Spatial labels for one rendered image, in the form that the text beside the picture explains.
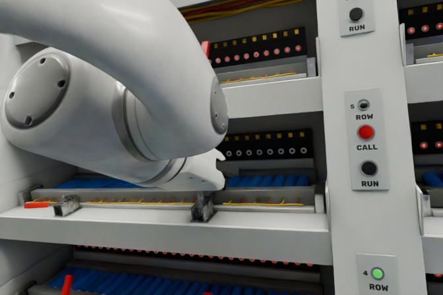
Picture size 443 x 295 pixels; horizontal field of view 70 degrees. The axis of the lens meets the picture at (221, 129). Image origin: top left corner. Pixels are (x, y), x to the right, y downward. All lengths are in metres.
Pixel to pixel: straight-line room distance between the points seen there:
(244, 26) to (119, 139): 0.51
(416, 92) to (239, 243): 0.29
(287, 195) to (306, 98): 0.15
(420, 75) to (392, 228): 0.18
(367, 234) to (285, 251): 0.10
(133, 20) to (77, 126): 0.09
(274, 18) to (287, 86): 0.29
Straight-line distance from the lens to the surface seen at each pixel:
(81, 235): 0.60
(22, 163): 0.78
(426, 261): 0.44
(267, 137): 0.59
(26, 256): 0.81
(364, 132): 0.41
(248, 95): 0.45
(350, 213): 0.42
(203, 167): 0.37
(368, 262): 0.43
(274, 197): 0.50
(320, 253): 0.44
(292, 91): 0.44
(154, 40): 0.19
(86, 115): 0.24
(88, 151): 0.26
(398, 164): 0.42
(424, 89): 0.45
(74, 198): 0.64
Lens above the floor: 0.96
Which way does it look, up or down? 9 degrees up
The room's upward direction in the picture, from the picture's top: 1 degrees counter-clockwise
